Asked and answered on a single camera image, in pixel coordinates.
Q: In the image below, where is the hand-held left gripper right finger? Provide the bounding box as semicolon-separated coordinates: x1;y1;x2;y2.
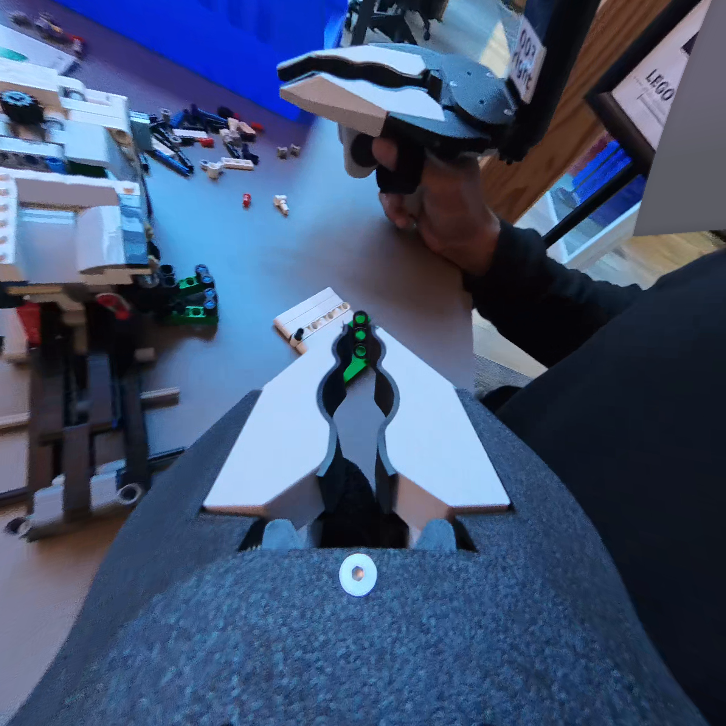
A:
368;326;512;531

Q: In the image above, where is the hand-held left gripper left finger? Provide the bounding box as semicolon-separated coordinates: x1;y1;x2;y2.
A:
202;326;349;534

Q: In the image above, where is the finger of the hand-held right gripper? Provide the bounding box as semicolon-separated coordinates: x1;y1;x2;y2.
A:
277;45;444;103
278;75;449;138

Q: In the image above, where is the white lego beam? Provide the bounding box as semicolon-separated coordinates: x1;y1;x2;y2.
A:
274;287;353;356

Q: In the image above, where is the green lego beam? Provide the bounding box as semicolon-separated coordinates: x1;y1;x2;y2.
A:
340;311;373;385

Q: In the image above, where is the person's right forearm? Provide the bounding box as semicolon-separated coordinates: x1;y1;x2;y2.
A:
462;221;650;369

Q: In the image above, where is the green black lego piece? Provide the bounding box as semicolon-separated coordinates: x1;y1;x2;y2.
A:
166;289;220;327
177;264;214;296

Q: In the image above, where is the pile of loose lego pieces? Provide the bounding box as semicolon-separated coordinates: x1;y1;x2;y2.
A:
129;104;265;179

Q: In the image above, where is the lego truck model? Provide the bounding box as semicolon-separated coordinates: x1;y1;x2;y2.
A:
0;54;165;542

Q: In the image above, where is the person's right hand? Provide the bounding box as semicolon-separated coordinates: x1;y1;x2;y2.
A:
370;138;504;276

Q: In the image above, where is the black office chair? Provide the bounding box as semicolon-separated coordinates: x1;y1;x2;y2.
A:
347;0;449;46

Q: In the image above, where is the wooden pillar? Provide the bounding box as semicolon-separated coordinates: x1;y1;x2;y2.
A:
479;0;681;225

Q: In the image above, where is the blue plastic bin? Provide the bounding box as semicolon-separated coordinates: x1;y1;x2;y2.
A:
54;0;348;123

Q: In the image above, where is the black framed marker sign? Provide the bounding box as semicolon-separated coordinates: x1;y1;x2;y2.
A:
584;0;717;178

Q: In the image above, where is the instruction booklet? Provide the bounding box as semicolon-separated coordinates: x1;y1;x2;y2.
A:
0;25;80;76

